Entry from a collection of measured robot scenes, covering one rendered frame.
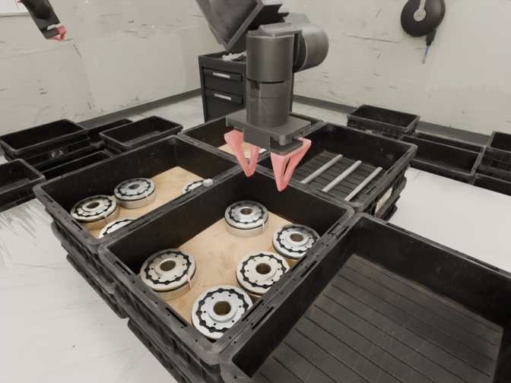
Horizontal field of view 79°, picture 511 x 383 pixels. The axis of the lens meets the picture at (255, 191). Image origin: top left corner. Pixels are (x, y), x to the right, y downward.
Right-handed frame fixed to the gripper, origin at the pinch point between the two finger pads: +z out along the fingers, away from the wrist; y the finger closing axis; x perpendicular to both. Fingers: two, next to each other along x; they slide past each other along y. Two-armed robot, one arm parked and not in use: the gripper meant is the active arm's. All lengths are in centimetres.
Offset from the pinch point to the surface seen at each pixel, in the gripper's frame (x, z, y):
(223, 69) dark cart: -122, 22, 138
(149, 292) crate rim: 19.2, 13.6, 5.8
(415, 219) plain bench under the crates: -59, 36, -13
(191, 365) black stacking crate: 19.0, 24.0, -1.9
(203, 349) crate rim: 19.6, 13.5, -6.6
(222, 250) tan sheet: -0.8, 23.4, 12.0
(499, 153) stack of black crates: -164, 47, -26
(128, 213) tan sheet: 5.7, 23.6, 39.2
